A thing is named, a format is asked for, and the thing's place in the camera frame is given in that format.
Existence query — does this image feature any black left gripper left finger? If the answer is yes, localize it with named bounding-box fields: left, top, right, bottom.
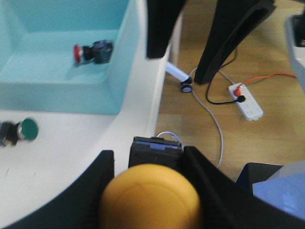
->
left=7, top=150, right=114, bottom=229

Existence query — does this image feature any white power strip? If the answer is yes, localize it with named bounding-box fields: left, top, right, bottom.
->
left=228, top=83, right=264, bottom=121

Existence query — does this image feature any light blue plastic box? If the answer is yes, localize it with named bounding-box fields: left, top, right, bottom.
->
left=0, top=0, right=146, bottom=115

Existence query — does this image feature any red button switch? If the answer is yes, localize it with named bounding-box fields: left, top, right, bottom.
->
left=73, top=40, right=114, bottom=65

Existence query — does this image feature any black plug cable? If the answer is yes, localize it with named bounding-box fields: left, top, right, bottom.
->
left=206, top=47, right=246, bottom=105

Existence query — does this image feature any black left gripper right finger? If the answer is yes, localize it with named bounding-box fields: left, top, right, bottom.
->
left=181, top=146, right=305, bottom=229

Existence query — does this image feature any orange power cable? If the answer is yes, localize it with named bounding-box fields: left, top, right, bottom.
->
left=233, top=73, right=296, bottom=98

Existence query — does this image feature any green button far switch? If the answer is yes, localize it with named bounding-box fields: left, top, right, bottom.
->
left=0, top=118, right=39, bottom=147

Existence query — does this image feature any grey floor cable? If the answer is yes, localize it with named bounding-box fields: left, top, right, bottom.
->
left=189, top=68, right=236, bottom=169

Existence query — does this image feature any yellow button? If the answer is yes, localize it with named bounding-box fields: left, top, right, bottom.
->
left=100, top=136, right=203, bottom=229

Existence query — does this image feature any white table leg caster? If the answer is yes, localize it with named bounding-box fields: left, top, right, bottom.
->
left=166, top=62, right=193, bottom=93

